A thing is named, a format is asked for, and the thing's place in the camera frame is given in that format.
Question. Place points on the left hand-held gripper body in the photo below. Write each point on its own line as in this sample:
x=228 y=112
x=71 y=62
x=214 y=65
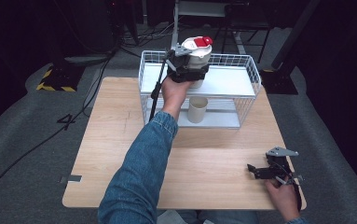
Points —
x=177 y=67

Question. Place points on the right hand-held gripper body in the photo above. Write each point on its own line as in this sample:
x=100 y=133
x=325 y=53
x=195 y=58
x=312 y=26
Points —
x=277 y=161

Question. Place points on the white tumbler with red lid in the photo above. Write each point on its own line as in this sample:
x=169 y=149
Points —
x=198 y=57

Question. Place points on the white cup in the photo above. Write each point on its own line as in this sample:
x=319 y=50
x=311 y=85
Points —
x=197 y=110

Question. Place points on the person's left hand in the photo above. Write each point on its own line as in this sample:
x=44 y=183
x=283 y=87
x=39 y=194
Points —
x=173 y=95

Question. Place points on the person's right hand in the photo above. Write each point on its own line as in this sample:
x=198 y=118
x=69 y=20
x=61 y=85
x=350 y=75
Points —
x=283 y=197

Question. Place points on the white desk leg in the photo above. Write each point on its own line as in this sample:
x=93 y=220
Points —
x=175 y=28

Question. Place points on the person's legs in jeans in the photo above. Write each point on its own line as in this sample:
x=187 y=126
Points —
x=216 y=217

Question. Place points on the black chair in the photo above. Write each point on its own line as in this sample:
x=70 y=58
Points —
x=244 y=21

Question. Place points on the black floor plate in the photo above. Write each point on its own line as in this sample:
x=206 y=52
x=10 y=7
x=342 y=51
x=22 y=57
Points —
x=278 y=82

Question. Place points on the black yellow striped base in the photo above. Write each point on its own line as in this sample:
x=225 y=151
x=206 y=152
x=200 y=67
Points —
x=58 y=79

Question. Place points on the grey tape strip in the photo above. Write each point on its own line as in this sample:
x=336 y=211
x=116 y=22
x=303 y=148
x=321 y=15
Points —
x=71 y=179

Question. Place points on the black slanted post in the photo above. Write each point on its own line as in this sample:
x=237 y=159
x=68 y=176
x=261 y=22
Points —
x=294 y=34

